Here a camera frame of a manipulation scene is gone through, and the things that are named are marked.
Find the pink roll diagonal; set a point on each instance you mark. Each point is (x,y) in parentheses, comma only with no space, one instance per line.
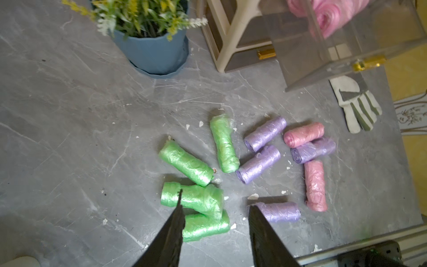
(331,15)

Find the white work glove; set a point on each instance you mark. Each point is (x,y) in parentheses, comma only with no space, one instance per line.
(361,109)

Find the beige drawer organizer cabinet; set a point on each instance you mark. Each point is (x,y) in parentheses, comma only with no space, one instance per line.
(237,34)

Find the green roll bottom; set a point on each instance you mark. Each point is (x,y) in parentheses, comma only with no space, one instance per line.
(199,226)

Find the potted green plant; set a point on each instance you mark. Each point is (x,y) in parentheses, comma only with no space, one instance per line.
(151,34)

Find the green roll upper left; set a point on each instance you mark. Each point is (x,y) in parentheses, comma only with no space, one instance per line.
(193,168)

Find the pink roll top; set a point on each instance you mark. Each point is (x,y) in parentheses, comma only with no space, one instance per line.
(304,134)

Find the purple roll right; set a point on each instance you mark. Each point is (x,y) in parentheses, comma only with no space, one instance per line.
(313,149)

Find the green roll middle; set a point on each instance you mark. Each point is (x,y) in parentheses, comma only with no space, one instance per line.
(208,200)

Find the purple roll top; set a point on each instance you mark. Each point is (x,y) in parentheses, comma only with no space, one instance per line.
(265,133)

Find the purple roll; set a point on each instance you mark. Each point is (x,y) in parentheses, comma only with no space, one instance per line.
(263,160)
(313,149)
(280,212)
(265,133)

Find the transparent top drawer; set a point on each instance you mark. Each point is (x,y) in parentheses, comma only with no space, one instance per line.
(381,31)

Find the purple roll bottom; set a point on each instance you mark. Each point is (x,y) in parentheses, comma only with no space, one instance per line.
(280,212)

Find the pink roll vertical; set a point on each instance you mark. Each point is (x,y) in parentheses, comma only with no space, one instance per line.
(315,186)

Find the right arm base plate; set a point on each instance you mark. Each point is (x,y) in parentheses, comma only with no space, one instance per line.
(385,254)

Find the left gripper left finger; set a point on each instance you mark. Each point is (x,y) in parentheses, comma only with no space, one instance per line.
(165,249)

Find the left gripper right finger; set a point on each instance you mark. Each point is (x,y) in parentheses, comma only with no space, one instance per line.
(267,248)

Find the green roll upright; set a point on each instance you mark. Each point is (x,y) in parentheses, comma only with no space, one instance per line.
(221,131)

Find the purple roll middle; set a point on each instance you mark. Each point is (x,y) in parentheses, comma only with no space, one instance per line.
(263,160)

